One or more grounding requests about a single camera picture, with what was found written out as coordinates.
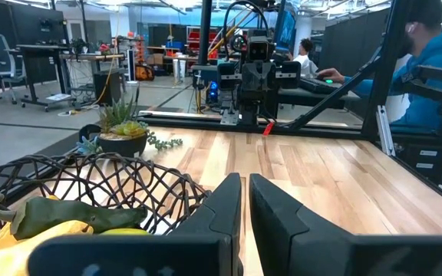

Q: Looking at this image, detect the yellow-orange starfruit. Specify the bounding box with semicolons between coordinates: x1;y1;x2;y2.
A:
0;194;95;276

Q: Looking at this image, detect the blue-lit computer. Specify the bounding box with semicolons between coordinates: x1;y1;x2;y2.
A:
207;78;222;104

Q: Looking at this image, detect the black standing desk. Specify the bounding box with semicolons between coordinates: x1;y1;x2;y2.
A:
15;44;78;113

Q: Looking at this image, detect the black pole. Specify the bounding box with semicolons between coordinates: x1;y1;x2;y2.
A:
199;0;213;66

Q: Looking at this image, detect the silver metal bracket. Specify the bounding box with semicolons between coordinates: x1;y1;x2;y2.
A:
375;105;397;157

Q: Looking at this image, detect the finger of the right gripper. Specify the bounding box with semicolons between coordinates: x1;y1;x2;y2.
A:
259;63;277;93
242;63;260;93

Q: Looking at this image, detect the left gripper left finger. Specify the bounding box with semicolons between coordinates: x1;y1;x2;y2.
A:
168;172;244;276

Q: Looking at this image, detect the person's hand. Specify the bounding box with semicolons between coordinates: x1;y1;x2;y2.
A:
316;67;347;84

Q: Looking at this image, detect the red shelf rack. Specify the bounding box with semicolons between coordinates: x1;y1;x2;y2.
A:
186;26;226;54

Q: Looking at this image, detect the potted succulent plant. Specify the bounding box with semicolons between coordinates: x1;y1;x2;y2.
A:
75;90;184;159

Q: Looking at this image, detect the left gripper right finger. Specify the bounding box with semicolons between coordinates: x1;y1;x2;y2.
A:
249;172;355;276

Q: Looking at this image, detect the black computer tower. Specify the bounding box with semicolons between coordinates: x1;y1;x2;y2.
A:
92;71;122;104

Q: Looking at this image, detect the yellow-green apple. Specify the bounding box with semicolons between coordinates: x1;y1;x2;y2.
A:
97;227;153;236

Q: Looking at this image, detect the white paper on floor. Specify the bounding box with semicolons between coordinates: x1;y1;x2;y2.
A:
45;93;72;103

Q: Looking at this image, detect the black wire basket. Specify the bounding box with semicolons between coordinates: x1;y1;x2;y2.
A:
0;152;211;254

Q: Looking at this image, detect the white bin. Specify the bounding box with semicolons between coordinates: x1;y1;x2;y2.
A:
173;57;187;84

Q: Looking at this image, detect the orange bag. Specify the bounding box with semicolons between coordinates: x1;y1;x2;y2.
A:
134;63;156;82

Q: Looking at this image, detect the black work desk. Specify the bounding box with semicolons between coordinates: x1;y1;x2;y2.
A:
278;87;362;110

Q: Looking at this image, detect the black box with white labels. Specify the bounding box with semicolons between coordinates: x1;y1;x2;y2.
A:
393;141;442;181

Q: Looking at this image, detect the black keyboard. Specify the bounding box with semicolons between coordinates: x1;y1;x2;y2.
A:
299;76;347;95

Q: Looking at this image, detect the person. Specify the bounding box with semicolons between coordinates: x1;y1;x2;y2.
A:
343;0;442;181
288;38;320;77

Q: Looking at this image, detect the blue-lit monitor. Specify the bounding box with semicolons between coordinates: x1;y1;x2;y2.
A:
274;0;299;53

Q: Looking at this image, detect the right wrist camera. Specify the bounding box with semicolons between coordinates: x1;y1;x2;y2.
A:
246;36;275;62

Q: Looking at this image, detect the dark green pepper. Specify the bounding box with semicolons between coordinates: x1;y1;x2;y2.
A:
0;192;149;242

